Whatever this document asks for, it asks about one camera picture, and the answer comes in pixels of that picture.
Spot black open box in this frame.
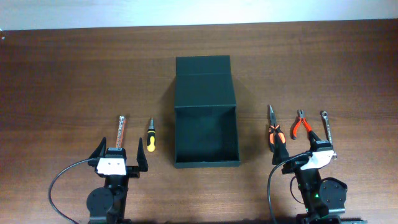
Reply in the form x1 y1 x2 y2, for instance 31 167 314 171
174 55 241 169

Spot orange black long-nose pliers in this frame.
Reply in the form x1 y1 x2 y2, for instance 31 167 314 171
269 105 286 152

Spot yellow black screwdriver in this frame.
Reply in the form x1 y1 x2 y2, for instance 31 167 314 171
146 118 156 152

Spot orange handled metal file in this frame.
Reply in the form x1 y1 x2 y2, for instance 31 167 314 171
116 115 126 148

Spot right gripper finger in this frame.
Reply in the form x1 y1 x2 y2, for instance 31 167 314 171
272 133 289 165
308 131 320 152

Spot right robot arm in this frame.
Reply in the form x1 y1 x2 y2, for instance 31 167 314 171
270 131 367 223

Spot black right camera cable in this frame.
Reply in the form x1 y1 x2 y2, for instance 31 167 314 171
267 151 313 224

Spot red small cutting pliers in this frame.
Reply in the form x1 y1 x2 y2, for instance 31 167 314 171
291 110 312 140

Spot silver ring spanner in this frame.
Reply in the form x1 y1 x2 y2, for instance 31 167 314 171
320 111 333 145

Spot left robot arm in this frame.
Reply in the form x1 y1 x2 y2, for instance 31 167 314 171
86 138 148 224

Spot black camera cable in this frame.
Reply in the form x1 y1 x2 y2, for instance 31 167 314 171
47 157 100 224
267 151 313 224

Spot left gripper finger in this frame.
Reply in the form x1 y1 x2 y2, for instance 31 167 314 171
136 138 149 172
89 137 106 159

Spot black left camera cable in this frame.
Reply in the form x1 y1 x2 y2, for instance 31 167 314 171
47 157 100 224

